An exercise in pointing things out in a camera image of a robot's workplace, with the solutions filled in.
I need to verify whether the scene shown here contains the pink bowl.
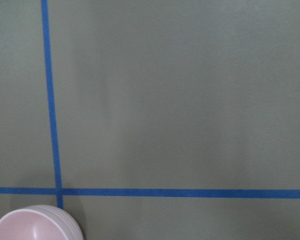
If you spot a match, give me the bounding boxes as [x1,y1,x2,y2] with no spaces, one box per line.
[0,205,84,240]

